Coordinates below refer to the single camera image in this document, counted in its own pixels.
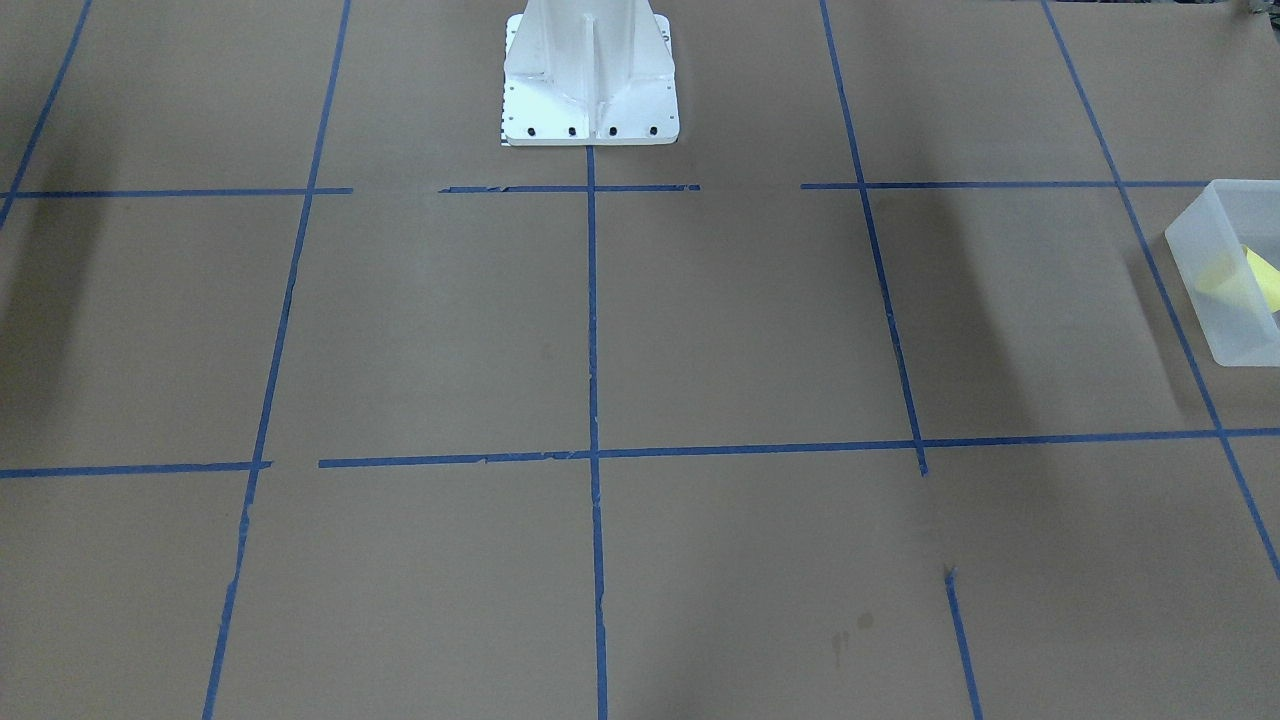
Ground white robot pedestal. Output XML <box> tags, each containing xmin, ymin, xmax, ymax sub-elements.
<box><xmin>500</xmin><ymin>1</ymin><xmax>681</xmax><ymax>147</ymax></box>

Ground clear plastic box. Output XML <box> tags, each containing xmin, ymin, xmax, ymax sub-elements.
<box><xmin>1165</xmin><ymin>179</ymin><xmax>1279</xmax><ymax>366</ymax></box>

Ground yellow plastic cup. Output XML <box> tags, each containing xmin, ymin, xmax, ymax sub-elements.
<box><xmin>1193</xmin><ymin>245</ymin><xmax>1279</xmax><ymax>314</ymax></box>

